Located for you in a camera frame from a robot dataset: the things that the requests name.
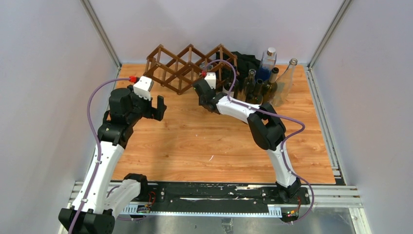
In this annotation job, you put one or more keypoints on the dark bottle slot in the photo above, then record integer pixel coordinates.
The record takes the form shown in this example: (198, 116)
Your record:
(228, 82)

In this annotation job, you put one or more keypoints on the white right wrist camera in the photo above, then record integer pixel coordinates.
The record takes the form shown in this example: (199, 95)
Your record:
(210, 78)

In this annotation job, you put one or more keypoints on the clear bottle black cap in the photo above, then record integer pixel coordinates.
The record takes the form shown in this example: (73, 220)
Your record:
(206, 67)

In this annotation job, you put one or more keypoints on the blue square glass bottle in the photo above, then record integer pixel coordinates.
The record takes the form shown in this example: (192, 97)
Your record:
(267, 63)

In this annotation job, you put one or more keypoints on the green bottle silver neck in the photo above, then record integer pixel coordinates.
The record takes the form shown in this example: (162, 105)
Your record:
(270, 86)

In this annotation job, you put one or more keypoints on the brown wooden wine rack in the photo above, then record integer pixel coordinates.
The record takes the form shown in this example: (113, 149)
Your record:
(179, 71)

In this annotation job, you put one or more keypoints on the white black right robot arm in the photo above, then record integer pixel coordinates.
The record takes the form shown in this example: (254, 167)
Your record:
(266, 127)

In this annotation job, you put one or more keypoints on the clear glass bottle dark label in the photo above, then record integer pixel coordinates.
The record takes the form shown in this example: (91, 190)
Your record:
(284, 84)

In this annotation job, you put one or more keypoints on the dark green wine bottle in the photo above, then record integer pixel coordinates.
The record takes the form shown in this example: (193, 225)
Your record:
(254, 95)

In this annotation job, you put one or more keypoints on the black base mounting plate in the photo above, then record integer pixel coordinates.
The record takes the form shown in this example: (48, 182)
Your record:
(217, 198)

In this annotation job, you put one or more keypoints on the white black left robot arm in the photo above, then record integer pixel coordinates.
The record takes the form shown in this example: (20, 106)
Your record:
(109, 155)

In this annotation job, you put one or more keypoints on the black cloth behind rack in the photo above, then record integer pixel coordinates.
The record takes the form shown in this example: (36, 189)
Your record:
(245, 62)

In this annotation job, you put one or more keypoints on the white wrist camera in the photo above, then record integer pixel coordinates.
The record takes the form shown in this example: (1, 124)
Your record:
(143, 87)
(210, 78)

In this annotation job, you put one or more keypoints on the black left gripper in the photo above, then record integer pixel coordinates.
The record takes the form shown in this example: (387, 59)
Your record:
(152, 112)

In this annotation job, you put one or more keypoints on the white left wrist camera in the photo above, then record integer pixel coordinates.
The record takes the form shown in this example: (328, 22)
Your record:
(143, 87)

